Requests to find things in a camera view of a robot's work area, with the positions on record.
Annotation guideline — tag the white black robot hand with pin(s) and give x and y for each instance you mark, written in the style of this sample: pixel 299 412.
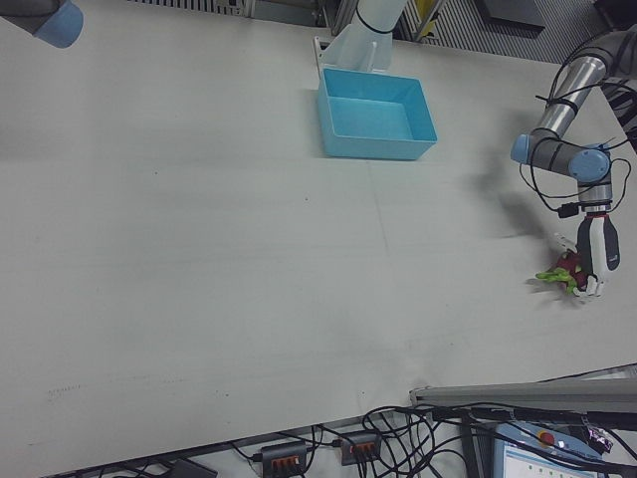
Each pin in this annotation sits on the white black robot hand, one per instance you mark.
pixel 597 249

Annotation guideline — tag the pink green dragon fruit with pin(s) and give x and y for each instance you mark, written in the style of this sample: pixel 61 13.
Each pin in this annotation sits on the pink green dragon fruit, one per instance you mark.
pixel 569 266

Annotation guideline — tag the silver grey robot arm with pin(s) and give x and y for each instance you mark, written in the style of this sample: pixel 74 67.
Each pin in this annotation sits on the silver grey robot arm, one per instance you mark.
pixel 562 104

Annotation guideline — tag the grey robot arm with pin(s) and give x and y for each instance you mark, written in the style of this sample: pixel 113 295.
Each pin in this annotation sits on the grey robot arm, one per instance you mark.
pixel 60 25

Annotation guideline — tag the purple crumpled wrapper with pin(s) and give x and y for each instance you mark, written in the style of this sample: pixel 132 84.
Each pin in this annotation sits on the purple crumpled wrapper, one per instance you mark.
pixel 599 438

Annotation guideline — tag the teach pendant with red button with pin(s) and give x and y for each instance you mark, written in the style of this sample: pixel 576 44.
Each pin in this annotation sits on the teach pendant with red button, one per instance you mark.
pixel 527 433

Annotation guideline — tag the light blue plastic bin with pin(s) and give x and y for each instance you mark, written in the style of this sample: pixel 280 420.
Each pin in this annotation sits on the light blue plastic bin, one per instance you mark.
pixel 368 149

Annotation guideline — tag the grey metal box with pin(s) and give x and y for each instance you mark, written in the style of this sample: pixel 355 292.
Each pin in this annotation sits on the grey metal box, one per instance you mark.
pixel 512 12

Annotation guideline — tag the white column stand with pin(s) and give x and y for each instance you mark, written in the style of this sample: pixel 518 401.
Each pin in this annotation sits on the white column stand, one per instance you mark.
pixel 358 45

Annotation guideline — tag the aluminium profile rail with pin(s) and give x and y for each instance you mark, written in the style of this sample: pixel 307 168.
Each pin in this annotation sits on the aluminium profile rail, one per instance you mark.
pixel 497 396

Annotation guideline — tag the yellow black striped post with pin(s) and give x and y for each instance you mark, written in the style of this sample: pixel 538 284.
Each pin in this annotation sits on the yellow black striped post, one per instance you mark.
pixel 428 15

